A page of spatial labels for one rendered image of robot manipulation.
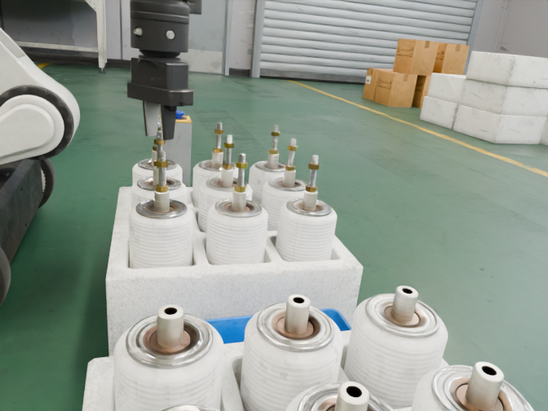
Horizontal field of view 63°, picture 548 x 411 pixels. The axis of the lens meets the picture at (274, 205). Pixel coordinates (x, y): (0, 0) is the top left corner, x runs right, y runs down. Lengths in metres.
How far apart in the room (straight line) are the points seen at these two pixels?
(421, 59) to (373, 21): 2.10
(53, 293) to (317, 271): 0.54
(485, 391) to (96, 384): 0.35
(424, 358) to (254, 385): 0.16
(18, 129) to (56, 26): 4.90
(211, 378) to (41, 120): 0.65
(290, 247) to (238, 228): 0.10
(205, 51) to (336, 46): 1.70
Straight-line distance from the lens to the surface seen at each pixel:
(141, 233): 0.67
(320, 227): 0.71
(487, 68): 3.34
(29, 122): 0.95
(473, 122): 3.37
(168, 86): 0.73
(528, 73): 3.28
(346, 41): 6.32
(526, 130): 3.40
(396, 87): 4.42
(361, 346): 0.49
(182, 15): 0.74
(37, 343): 0.87
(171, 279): 0.67
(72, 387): 0.77
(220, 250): 0.70
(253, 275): 0.68
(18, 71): 0.98
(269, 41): 5.95
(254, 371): 0.44
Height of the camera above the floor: 0.51
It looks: 21 degrees down
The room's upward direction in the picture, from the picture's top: 6 degrees clockwise
